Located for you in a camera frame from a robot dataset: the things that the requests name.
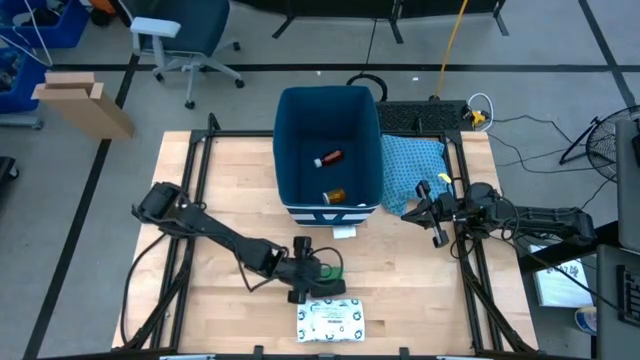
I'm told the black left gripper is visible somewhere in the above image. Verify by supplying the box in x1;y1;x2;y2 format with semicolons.
277;235;347;305

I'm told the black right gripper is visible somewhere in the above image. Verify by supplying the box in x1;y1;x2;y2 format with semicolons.
400;180;459;249

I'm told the white printed plastic package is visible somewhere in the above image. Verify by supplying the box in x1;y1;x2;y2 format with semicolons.
296;298;366;344

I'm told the navy fabric basket white stripe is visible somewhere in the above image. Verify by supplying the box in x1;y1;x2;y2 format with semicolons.
272;84;385;229

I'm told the small blue plastic bin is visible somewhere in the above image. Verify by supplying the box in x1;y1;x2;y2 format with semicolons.
0;47;49;114

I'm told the large blue plastic bin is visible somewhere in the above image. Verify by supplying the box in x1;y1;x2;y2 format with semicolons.
0;0;91;50

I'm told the blue patterned cloth pack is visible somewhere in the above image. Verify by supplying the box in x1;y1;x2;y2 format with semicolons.
380;133;454;217

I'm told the amber pill bottle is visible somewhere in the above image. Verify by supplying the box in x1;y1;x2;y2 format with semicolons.
322;187;347;206

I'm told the black perforated panel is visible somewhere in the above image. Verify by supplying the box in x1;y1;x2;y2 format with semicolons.
374;99;475;134

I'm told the red bottle white cap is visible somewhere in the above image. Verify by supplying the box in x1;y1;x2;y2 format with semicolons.
313;149;345;169

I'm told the white paper booklet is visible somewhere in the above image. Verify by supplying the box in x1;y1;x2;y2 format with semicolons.
528;243;595;309

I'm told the black floor fan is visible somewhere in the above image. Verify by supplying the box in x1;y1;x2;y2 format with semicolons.
558;104;640;181

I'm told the grey monitor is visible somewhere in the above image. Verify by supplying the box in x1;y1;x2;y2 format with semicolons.
614;118;640;251

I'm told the black keyboard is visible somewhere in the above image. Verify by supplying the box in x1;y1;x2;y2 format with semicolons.
615;264;640;329

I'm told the grey blue office chair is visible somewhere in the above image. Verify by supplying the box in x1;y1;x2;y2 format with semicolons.
128;0;246;110

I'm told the brown cardboard box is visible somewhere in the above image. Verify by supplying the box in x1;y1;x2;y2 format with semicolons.
30;71;135;141

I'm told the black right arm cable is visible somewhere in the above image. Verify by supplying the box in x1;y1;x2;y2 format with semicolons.
448;219;507;262

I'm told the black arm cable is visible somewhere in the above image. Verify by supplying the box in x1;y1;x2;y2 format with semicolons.
448;219;507;262
233;245;346;294

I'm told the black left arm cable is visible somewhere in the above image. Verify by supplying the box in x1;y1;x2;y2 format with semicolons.
233;245;346;294

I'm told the black floor cable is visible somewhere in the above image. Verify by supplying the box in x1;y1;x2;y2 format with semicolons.
487;114;617;176

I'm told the white cable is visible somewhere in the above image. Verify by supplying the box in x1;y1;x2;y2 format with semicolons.
467;92;495;132

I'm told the black coiled cable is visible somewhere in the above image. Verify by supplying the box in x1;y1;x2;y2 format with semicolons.
345;73;389;102

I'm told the black metal table frame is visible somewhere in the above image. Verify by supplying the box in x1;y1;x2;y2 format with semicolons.
112;113;539;357

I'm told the yellow cable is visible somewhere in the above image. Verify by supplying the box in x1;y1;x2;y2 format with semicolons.
433;0;470;99

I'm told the black desk frame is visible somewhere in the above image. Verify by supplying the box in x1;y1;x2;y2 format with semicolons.
234;0;511;45

